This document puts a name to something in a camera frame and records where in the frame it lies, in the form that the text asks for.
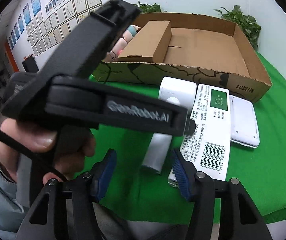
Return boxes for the right potted green plant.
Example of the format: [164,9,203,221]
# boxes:
[215,5,262,51]

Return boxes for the potted green plant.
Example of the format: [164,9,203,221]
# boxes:
[135,0,167,13]
[215,5,262,51]

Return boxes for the white green printed box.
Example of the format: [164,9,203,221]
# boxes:
[180,84,231,181]

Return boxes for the blue wall posters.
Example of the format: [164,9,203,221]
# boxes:
[6,0,42,50]

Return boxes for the framed certificates on wall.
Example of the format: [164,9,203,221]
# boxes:
[27,0,99,56]

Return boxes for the large open cardboard box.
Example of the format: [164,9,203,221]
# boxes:
[93,12,272,102]

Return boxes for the left potted green plant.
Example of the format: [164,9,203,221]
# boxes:
[135,0,167,13]

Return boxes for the white plastic device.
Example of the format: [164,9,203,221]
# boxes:
[230,95,260,148]

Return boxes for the white hair dryer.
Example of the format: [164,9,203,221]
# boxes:
[140,76,198,175]

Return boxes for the pink plush doll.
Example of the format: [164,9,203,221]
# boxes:
[103,25,141,62]

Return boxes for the person's left hand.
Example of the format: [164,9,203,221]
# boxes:
[0,118,96,182]

